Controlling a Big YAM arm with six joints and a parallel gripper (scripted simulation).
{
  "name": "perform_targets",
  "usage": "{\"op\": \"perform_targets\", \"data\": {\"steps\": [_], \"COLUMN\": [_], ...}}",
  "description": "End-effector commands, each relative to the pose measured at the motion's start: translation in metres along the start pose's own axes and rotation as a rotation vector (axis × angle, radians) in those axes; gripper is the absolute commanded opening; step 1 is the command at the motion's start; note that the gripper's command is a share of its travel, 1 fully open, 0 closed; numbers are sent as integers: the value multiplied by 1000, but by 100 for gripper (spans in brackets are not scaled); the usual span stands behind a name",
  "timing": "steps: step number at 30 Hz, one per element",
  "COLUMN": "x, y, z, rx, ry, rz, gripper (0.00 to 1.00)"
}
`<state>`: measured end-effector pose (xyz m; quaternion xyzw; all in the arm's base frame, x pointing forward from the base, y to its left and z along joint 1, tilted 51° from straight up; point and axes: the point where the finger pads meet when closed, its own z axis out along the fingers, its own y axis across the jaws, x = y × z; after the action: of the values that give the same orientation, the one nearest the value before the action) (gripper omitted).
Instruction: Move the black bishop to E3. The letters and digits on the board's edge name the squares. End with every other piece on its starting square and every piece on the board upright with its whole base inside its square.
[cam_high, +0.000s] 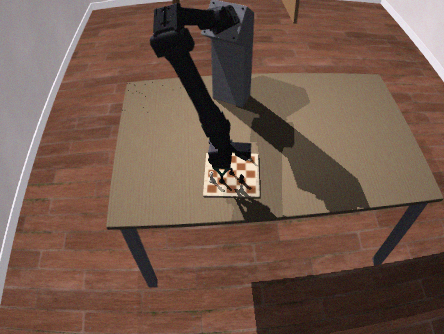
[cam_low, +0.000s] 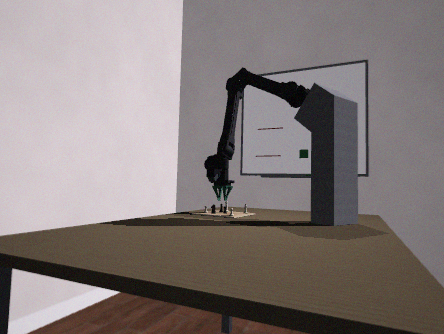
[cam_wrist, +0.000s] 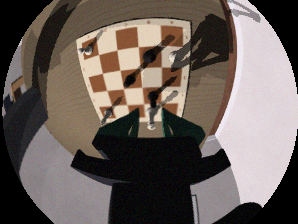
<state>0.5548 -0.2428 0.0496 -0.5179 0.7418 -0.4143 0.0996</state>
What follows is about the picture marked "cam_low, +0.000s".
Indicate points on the brown and cream chessboard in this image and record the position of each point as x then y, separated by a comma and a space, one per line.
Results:
221, 214

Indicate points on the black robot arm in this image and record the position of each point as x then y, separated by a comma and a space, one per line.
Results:
293, 94

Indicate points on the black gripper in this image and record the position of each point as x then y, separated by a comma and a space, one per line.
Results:
222, 184

